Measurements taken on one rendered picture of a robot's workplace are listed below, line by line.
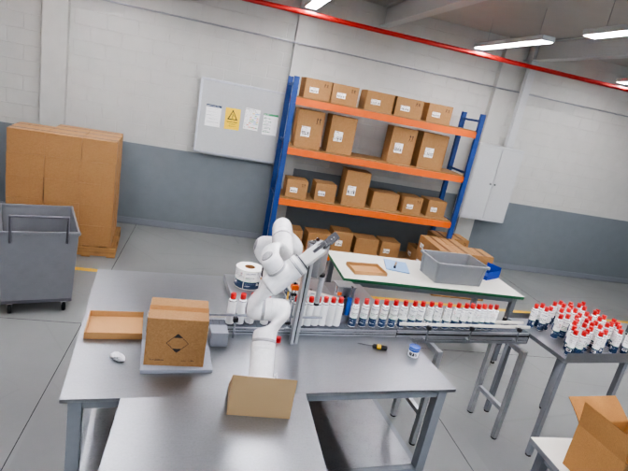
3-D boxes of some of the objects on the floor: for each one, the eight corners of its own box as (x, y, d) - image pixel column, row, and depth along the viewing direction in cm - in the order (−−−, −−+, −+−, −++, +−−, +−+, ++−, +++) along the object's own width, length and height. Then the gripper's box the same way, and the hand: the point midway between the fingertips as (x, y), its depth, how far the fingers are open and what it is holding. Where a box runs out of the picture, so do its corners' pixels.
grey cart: (-2, 280, 472) (-2, 186, 445) (69, 278, 505) (74, 191, 478) (-7, 323, 400) (-7, 214, 374) (77, 318, 433) (82, 217, 407)
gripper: (292, 253, 176) (332, 223, 177) (294, 257, 190) (331, 230, 192) (305, 270, 175) (344, 239, 176) (306, 272, 190) (342, 245, 191)
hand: (333, 237), depth 184 cm, fingers closed
